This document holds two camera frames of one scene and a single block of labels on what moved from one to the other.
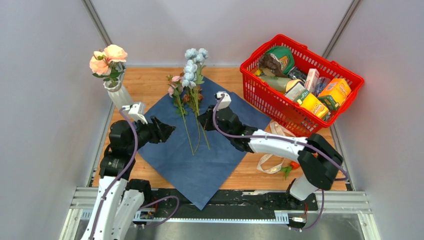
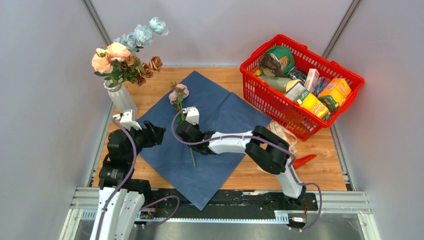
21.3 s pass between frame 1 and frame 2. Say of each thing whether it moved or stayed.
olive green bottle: stayed
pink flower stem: moved
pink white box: stayed
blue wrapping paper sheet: stayed
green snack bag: stayed
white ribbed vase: stayed
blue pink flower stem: moved
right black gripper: moved
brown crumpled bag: stayed
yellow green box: stayed
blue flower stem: moved
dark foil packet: stayed
